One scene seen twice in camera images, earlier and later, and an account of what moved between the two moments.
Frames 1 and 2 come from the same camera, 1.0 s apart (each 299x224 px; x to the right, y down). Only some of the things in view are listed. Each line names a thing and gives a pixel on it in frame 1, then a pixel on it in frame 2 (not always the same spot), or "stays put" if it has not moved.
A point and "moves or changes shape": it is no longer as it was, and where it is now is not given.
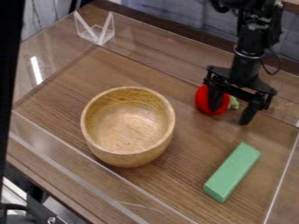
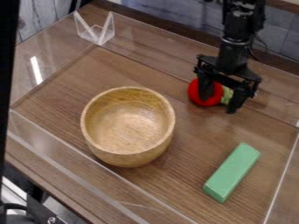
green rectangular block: [228, 174] stays put
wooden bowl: [127, 122] stays put
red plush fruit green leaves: [228, 102] moves or changes shape
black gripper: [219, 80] → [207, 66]
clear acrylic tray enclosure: [111, 142] stays put
